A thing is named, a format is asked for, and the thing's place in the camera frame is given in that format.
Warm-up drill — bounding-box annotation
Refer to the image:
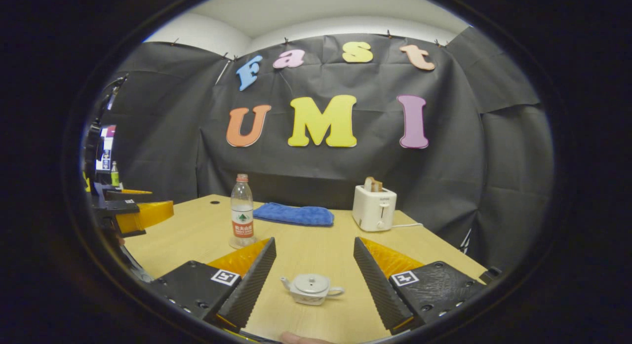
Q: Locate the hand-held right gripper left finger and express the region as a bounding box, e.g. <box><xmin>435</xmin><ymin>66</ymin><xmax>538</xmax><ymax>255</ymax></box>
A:
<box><xmin>148</xmin><ymin>237</ymin><xmax>277</xmax><ymax>333</ymax></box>

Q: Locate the black backdrop cloth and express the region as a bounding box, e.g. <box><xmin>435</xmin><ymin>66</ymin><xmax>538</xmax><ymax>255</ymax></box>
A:
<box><xmin>106</xmin><ymin>26</ymin><xmax>554</xmax><ymax>270</ymax></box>

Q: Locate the white toaster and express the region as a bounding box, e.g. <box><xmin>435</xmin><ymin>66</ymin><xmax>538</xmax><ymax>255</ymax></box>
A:
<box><xmin>352</xmin><ymin>185</ymin><xmax>397</xmax><ymax>232</ymax></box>

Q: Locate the clear plastic water bottle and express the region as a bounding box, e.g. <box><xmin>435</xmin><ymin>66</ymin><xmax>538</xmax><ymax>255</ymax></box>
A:
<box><xmin>229</xmin><ymin>174</ymin><xmax>257</xmax><ymax>249</ymax></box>

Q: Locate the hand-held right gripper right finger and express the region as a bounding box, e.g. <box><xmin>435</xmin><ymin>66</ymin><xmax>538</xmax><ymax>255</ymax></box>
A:
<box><xmin>353</xmin><ymin>237</ymin><xmax>489</xmax><ymax>335</ymax></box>

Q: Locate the blue towel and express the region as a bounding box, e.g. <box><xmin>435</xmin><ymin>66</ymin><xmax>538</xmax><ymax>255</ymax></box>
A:
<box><xmin>253</xmin><ymin>202</ymin><xmax>335</xmax><ymax>227</ymax></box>

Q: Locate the white ceramic teacup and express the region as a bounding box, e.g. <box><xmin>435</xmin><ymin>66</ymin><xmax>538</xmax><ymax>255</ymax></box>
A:
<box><xmin>280</xmin><ymin>273</ymin><xmax>345</xmax><ymax>306</ymax></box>

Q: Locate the wall screen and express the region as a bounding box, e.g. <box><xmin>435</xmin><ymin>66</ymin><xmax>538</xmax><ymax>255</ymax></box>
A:
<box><xmin>96</xmin><ymin>125</ymin><xmax>117</xmax><ymax>173</ymax></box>

